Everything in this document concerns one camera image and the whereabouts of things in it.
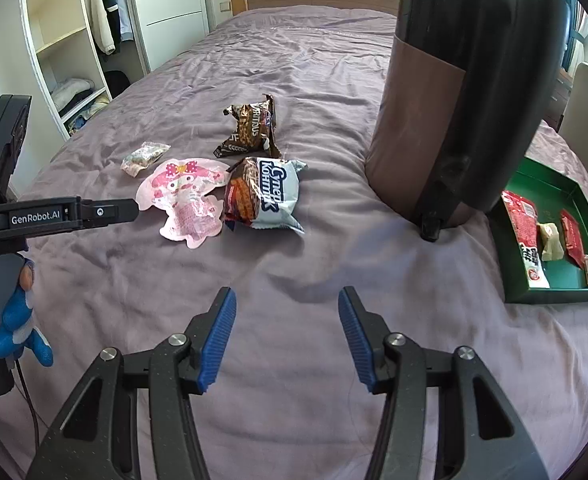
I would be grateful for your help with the black bag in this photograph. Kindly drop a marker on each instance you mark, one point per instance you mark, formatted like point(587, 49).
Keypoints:
point(118, 84)

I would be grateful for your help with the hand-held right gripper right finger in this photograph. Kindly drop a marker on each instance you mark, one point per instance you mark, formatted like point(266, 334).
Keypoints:
point(356, 340)

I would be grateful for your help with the brown and black electric kettle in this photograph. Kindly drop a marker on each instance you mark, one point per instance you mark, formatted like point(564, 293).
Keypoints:
point(424, 110)

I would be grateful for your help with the bed with purple sheet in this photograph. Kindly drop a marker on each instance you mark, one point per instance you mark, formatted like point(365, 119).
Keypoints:
point(284, 270)

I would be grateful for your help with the green tray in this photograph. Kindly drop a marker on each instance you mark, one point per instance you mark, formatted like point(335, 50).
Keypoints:
point(564, 275)

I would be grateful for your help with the small clear candy packet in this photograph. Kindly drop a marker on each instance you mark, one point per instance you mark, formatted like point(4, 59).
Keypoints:
point(144, 157)

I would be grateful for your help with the teal curtain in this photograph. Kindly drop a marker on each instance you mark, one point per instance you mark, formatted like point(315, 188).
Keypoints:
point(571, 25)

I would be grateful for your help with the white open shelf unit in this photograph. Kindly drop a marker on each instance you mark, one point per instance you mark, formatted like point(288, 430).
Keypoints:
point(54, 35)

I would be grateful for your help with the person's left hand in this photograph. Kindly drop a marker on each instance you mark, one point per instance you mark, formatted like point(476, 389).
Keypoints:
point(19, 310)

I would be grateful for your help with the white wardrobe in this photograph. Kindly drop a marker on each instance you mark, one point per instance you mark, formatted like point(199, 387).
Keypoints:
point(169, 10)

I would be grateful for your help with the folded white and dark clothes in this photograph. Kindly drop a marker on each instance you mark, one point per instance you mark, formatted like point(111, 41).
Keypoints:
point(76, 90)

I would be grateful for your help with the wall switch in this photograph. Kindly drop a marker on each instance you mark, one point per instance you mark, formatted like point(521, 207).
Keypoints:
point(225, 6)

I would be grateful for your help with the white hanging jacket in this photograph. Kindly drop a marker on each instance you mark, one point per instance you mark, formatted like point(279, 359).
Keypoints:
point(99, 10)

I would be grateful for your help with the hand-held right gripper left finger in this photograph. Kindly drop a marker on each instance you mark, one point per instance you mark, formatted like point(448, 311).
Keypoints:
point(219, 340)

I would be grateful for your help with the brown and white snack bag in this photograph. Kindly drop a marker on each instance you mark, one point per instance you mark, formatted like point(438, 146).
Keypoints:
point(269, 195)

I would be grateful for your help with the dark hanging jacket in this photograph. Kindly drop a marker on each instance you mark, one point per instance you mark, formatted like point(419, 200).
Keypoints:
point(119, 5)

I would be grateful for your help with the pink cartoon packet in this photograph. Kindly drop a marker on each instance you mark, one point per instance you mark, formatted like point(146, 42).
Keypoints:
point(184, 195)

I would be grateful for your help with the brown wafer packet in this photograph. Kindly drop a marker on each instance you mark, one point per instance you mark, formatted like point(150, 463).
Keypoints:
point(249, 127)

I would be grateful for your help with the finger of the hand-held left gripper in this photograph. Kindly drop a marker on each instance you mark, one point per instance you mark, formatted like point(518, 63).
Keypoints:
point(109, 211)

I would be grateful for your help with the wooden desk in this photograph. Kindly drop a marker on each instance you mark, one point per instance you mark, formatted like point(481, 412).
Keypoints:
point(556, 97)

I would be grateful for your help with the small green packet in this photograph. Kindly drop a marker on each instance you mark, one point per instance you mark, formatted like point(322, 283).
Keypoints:
point(550, 242)

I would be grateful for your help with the long red and white packet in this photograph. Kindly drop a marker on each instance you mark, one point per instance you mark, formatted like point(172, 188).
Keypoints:
point(521, 230)

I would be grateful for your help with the pile of colourful clothes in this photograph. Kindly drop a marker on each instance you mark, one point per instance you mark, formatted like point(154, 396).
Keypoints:
point(86, 115)

